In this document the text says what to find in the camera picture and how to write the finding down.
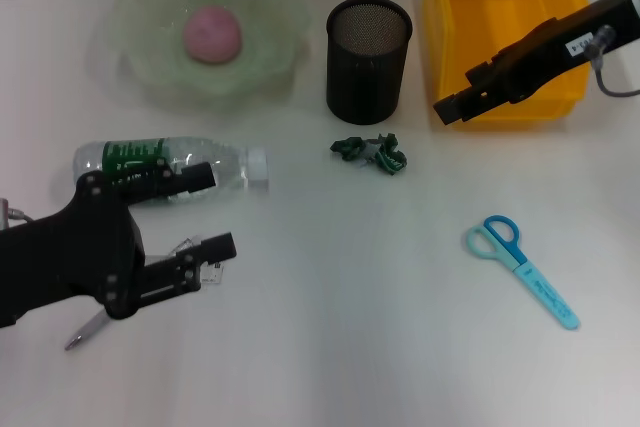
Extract silver white pen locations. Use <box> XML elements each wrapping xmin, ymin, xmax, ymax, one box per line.
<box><xmin>63</xmin><ymin>307</ymin><xmax>115</xmax><ymax>352</ymax></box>

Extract light blue scissors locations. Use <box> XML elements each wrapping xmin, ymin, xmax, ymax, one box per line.
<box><xmin>466</xmin><ymin>215</ymin><xmax>582</xmax><ymax>332</ymax></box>

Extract black mesh pen holder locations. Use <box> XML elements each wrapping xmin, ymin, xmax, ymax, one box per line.
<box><xmin>324</xmin><ymin>0</ymin><xmax>414</xmax><ymax>126</ymax></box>

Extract yellow plastic bin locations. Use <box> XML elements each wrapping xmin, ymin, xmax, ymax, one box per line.
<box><xmin>421</xmin><ymin>0</ymin><xmax>599</xmax><ymax>131</ymax></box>

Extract clear plastic ruler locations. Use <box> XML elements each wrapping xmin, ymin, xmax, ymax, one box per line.
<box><xmin>167</xmin><ymin>234</ymin><xmax>226</xmax><ymax>287</ymax></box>

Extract green plastic wrapper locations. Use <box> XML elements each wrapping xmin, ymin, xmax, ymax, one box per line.
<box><xmin>328</xmin><ymin>132</ymin><xmax>409</xmax><ymax>176</ymax></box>

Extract clear green-label water bottle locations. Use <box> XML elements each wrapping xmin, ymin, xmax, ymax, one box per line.
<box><xmin>72</xmin><ymin>135</ymin><xmax>271</xmax><ymax>207</ymax></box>

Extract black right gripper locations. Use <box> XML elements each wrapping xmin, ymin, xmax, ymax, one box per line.
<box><xmin>432</xmin><ymin>0</ymin><xmax>640</xmax><ymax>126</ymax></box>

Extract translucent green fruit bowl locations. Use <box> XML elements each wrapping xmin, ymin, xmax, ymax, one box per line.
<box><xmin>89</xmin><ymin>0</ymin><xmax>312</xmax><ymax>114</ymax></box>

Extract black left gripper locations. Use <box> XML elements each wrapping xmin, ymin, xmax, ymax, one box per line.
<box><xmin>0</xmin><ymin>157</ymin><xmax>238</xmax><ymax>329</ymax></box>

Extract pink peach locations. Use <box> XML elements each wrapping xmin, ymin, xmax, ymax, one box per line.
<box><xmin>181</xmin><ymin>4</ymin><xmax>244</xmax><ymax>66</ymax></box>

